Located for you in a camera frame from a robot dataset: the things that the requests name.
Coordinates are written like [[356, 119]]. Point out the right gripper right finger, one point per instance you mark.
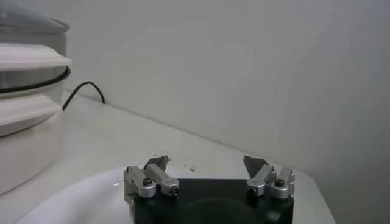
[[262, 176]]

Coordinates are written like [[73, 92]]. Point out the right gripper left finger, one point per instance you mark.
[[161, 178]]

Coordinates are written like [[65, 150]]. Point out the round glass pot lid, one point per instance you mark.
[[24, 22]]

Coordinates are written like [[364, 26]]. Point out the round white plate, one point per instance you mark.
[[91, 198]]

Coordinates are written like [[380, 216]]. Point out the white electric cooker base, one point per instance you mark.
[[27, 152]]

